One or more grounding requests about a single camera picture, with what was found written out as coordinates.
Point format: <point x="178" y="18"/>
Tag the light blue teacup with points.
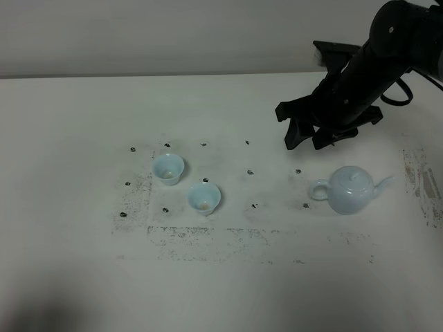
<point x="204" y="198"/>
<point x="168" y="168"/>

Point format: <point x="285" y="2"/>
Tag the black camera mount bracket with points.
<point x="335" y="56"/>

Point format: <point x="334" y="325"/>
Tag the light blue teacup far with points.
<point x="168" y="168"/>

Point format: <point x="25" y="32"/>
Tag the light blue porcelain teapot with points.
<point x="348" y="190"/>

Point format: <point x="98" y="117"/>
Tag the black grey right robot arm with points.
<point x="403" y="37"/>

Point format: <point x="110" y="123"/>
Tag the light blue teacup near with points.
<point x="204" y="198"/>

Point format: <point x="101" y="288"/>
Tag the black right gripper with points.
<point x="334" y="111"/>

